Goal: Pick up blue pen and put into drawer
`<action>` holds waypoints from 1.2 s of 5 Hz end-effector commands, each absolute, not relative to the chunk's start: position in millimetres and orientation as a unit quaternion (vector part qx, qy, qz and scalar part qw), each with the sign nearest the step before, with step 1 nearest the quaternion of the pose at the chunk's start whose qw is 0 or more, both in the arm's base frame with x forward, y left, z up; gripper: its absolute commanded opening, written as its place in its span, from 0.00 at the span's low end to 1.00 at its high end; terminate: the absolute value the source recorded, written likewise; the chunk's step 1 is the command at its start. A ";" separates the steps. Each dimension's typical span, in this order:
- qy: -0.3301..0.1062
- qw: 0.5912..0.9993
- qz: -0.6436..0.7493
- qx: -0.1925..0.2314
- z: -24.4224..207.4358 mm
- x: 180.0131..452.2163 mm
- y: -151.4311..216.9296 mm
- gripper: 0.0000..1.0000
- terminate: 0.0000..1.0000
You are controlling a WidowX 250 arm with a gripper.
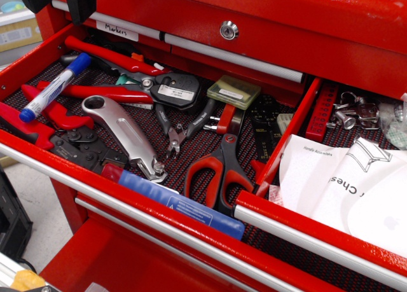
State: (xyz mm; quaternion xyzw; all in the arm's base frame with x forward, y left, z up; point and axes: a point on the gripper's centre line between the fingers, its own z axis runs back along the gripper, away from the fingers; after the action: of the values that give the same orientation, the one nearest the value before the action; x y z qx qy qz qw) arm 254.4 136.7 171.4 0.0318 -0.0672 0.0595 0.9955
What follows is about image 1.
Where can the blue and white marker pen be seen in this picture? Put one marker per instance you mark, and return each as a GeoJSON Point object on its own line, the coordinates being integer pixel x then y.
{"type": "Point", "coordinates": [53, 90]}

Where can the silver drawer lock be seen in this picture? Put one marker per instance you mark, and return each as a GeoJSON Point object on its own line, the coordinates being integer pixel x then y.
{"type": "Point", "coordinates": [229, 30]}

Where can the red left open drawer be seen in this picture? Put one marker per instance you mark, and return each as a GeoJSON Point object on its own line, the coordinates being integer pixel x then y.
{"type": "Point", "coordinates": [284, 257]}

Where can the red open drawer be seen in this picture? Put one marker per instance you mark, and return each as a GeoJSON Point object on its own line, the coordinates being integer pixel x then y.
{"type": "Point", "coordinates": [284, 257]}
{"type": "Point", "coordinates": [341, 248]}

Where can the red right open drawer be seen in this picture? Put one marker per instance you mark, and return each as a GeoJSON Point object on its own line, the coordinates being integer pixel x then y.
{"type": "Point", "coordinates": [341, 248]}

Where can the cardboard box on shelf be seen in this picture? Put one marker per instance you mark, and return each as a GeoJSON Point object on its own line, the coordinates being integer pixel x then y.
{"type": "Point", "coordinates": [18, 34]}

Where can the white markers label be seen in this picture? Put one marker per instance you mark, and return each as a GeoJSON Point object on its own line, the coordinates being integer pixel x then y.
{"type": "Point", "coordinates": [118, 31]}

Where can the silver utility knife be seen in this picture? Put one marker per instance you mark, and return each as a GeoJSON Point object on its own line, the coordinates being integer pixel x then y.
{"type": "Point", "coordinates": [128, 135]}

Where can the green clear plastic box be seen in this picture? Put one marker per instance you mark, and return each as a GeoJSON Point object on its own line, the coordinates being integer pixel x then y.
{"type": "Point", "coordinates": [236, 92]}

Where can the red screwdriver bit holder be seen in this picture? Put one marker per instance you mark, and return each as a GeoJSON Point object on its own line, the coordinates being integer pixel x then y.
{"type": "Point", "coordinates": [229, 122]}

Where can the red tool chest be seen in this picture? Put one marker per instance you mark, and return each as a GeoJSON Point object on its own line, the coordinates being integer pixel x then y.
{"type": "Point", "coordinates": [356, 43]}

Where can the red and black scissors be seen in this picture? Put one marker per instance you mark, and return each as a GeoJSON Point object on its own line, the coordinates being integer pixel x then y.
{"type": "Point", "coordinates": [227, 170]}

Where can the black box on floor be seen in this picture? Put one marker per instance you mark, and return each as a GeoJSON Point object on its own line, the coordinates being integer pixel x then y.
{"type": "Point", "coordinates": [16, 227]}

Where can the white connector block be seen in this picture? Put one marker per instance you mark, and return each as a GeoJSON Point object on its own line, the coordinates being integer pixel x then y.
{"type": "Point", "coordinates": [283, 121]}

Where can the red drill bit holder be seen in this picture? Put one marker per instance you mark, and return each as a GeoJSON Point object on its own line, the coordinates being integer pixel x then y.
{"type": "Point", "coordinates": [322, 112]}

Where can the white paper manual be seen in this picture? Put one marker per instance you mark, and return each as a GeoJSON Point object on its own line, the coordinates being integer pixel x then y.
{"type": "Point", "coordinates": [323, 182]}

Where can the clear plastic bag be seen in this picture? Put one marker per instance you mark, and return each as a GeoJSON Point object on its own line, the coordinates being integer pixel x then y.
{"type": "Point", "coordinates": [392, 120]}

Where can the white apple mouse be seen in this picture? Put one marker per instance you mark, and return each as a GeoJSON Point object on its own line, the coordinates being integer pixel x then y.
{"type": "Point", "coordinates": [379, 217]}

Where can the black handled pliers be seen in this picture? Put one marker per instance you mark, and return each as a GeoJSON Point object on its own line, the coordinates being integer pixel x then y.
{"type": "Point", "coordinates": [97, 63]}

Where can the red handled cable cutter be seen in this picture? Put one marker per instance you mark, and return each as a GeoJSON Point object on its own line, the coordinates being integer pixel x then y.
{"type": "Point", "coordinates": [146, 85]}

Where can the red handled crimping tool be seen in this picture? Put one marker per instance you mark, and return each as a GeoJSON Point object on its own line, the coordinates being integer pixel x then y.
{"type": "Point", "coordinates": [69, 136]}

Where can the small grey handled cutters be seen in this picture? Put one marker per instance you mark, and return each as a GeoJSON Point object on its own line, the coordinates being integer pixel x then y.
{"type": "Point", "coordinates": [176, 139]}

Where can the black wire stripper tool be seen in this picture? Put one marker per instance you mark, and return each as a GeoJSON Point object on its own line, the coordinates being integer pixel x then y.
{"type": "Point", "coordinates": [263, 113]}

